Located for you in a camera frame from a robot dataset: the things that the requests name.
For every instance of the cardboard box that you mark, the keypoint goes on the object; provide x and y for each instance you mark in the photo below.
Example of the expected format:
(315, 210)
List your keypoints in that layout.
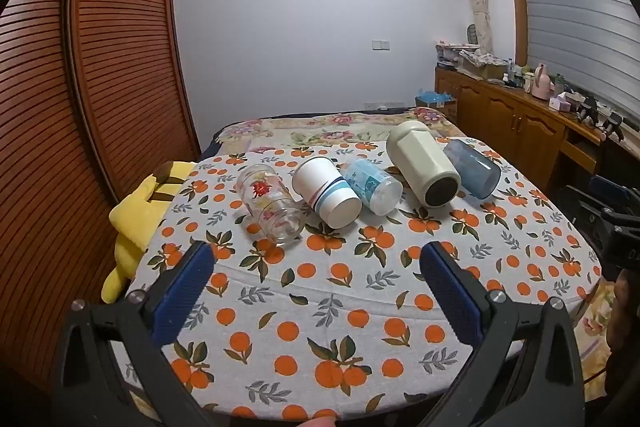
(482, 68)

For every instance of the black device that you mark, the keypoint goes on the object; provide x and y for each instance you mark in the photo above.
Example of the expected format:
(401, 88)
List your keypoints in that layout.
(602, 117)

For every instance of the stack of papers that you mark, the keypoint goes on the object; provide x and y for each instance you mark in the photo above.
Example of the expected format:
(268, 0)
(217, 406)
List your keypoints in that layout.
(447, 54)

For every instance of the grey window blind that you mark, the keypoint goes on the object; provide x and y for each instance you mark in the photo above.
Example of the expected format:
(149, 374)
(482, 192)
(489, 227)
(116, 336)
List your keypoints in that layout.
(575, 7)

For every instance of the yellow plush toy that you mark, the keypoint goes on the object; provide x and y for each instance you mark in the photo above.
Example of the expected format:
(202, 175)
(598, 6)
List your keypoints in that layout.
(130, 217)

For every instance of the blue plastic items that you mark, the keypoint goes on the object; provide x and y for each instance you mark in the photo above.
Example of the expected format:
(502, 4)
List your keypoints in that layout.
(432, 98)

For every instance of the blue translucent cup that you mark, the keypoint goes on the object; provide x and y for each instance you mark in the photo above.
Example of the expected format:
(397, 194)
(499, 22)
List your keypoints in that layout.
(477, 169)

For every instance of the clear glass cup red print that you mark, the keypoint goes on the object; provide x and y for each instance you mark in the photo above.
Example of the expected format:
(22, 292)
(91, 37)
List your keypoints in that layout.
(270, 207)

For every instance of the wooden louvered wardrobe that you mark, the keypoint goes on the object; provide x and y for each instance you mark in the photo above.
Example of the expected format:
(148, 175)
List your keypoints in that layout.
(100, 82)

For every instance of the cream tumbler cup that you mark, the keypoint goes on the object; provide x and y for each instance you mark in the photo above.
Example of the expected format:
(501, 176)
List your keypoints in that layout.
(417, 157)

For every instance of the person's right hand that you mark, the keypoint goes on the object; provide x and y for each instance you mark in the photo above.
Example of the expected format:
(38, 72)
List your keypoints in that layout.
(625, 312)

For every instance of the pink kettle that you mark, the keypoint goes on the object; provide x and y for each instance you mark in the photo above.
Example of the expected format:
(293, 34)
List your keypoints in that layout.
(540, 82)

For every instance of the wooden sideboard cabinet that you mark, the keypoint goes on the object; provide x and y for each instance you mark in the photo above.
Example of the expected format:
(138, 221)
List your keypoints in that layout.
(500, 117)

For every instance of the white wall switch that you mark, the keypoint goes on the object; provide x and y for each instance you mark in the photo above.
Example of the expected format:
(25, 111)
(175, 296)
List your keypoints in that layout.
(381, 44)

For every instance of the white striped paper cup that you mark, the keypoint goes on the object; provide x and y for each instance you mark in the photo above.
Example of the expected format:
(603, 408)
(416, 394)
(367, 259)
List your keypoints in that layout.
(322, 189)

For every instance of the orange fruit print tablecloth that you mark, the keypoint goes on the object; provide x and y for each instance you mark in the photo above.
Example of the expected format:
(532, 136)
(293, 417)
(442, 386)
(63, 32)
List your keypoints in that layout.
(320, 307)

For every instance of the purple tissue box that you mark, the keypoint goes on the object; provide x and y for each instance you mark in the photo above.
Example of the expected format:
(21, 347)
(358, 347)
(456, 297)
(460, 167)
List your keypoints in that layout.
(561, 103)

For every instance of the floral blanket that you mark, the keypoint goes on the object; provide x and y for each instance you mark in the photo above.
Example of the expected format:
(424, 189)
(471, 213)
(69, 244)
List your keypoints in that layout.
(310, 129)

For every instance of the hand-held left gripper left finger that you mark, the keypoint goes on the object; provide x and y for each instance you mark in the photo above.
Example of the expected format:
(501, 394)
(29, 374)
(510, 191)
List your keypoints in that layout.
(182, 294)

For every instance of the blue printed plastic cup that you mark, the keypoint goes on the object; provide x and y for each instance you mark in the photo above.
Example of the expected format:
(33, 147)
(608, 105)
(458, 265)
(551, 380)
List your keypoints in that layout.
(375, 184)

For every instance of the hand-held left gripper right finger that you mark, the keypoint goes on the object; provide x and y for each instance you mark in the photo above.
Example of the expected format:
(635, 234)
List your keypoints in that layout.
(452, 294)

